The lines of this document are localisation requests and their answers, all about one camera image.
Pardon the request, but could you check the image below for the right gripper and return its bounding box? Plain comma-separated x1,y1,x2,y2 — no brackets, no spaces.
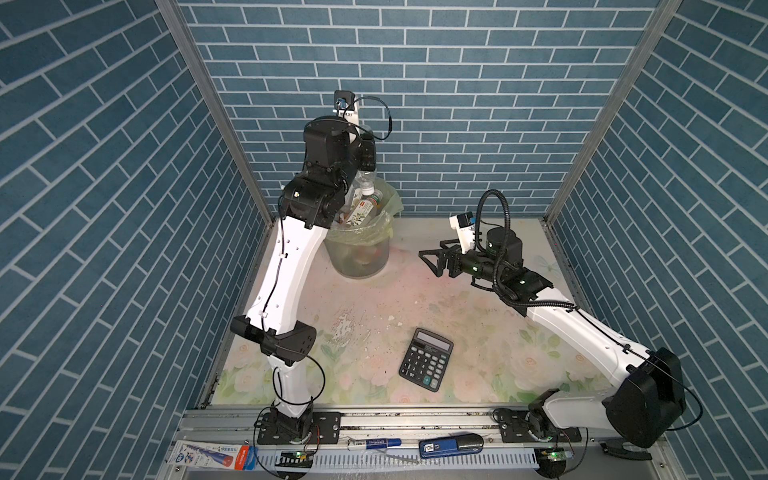
420,238,505,286

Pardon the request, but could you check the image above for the clear bottle white cap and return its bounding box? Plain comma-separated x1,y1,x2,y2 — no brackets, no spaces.
353,171,380,198

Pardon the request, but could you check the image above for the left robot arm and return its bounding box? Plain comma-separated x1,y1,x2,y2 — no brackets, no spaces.
231,112,376,419

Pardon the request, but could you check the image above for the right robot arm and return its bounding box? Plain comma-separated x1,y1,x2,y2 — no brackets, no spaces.
418,227,687,448

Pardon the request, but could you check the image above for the green plastic bin liner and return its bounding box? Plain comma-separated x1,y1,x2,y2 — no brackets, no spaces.
325,176,404,247

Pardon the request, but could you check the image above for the black desk calculator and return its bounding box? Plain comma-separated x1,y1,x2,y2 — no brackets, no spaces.
398,328,454,392

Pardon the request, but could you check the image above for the blue box cutter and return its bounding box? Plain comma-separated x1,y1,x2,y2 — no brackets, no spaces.
418,433,485,459

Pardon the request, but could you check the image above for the blue marker pen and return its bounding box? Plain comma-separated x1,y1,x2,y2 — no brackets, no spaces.
347,438,402,450

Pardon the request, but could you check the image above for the black spare gripper finger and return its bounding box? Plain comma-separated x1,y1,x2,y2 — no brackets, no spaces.
600,439,653,462

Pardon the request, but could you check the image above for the toothpaste box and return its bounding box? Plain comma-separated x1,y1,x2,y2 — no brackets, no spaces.
167,441,258,471

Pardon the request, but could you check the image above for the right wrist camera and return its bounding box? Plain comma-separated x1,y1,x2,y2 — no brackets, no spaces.
449,211,477,254

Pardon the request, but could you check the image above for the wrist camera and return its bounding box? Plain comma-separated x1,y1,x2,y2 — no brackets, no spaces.
449,211,477,254
333,90,359,124

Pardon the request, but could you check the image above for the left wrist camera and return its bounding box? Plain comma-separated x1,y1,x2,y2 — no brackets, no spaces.
333,90,359,124

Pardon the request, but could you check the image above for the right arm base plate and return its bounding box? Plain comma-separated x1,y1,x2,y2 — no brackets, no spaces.
491,408,583,444

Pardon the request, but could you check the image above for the aluminium frame rail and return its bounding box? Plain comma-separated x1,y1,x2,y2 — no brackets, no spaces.
158,406,685,479

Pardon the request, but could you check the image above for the white slotted cable duct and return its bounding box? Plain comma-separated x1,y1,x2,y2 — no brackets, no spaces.
258,448,539,474

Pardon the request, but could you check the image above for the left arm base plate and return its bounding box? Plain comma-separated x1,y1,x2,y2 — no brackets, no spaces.
256,408,342,445

